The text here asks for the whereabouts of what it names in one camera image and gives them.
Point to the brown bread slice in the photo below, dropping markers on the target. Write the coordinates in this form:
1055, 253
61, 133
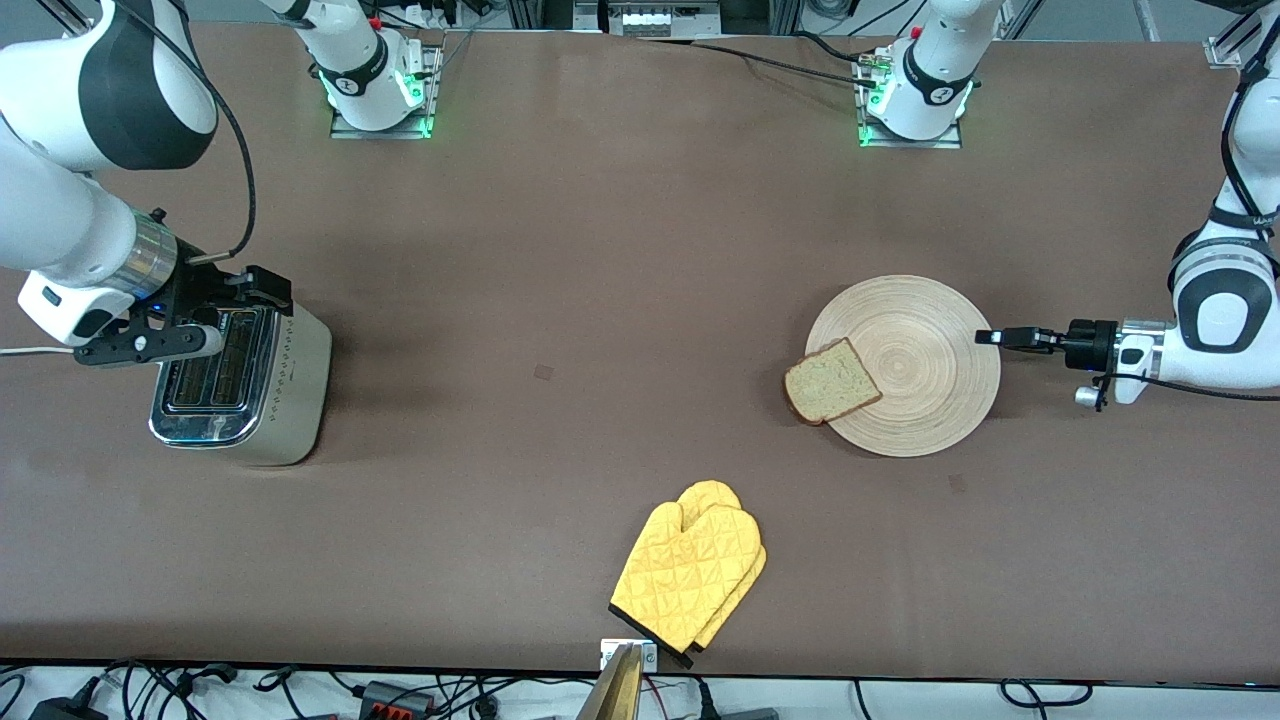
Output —
830, 383

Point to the grey power strip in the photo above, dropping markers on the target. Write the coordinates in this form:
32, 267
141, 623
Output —
650, 20

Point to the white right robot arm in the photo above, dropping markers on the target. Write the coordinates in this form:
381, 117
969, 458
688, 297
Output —
60, 220

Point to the yellow quilted oven mitt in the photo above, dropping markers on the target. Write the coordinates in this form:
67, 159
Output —
685, 575
712, 492

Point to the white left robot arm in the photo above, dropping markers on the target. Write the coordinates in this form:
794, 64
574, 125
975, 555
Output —
1225, 300

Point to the small metal table bracket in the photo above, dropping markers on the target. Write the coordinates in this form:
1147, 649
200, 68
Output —
608, 655

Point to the black orange connector block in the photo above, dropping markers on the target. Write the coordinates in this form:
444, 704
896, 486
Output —
395, 698

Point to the silver two-slot toaster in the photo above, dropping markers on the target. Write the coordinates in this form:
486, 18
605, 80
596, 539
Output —
290, 400

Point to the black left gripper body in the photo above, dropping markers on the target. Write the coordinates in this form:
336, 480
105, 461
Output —
1084, 344

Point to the round wooden plate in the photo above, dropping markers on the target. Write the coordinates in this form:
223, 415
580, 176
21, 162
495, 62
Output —
920, 370

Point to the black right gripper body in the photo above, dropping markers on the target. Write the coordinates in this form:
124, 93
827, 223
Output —
201, 287

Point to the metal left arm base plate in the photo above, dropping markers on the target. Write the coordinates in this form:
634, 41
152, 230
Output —
900, 144

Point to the metal table corner bracket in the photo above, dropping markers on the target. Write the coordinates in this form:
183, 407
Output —
1220, 53

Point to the brass coloured metal bar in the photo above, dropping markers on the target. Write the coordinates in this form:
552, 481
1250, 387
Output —
615, 695

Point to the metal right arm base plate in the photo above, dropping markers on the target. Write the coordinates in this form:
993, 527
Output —
433, 90

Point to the black power adapter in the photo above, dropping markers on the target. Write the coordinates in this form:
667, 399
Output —
65, 710

